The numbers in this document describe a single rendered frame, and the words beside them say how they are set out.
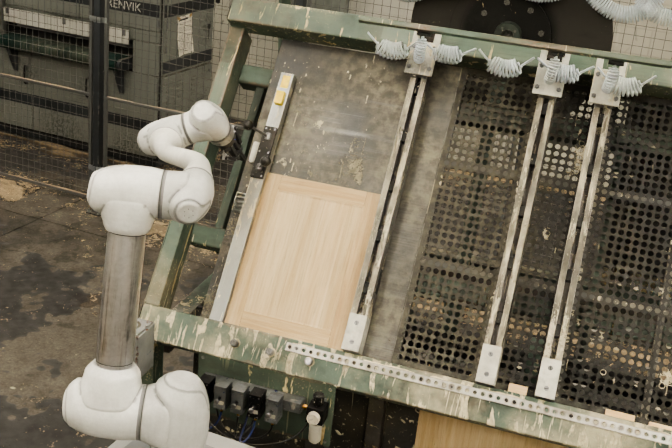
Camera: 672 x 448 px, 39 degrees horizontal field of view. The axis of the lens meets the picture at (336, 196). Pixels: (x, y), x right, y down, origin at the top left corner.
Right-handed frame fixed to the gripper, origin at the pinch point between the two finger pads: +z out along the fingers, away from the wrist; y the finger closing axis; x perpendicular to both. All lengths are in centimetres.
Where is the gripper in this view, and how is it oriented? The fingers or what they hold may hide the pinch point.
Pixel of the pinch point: (239, 155)
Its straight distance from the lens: 337.4
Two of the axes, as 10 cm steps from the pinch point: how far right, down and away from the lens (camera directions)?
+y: -2.5, 9.4, -2.5
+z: 1.9, 3.0, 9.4
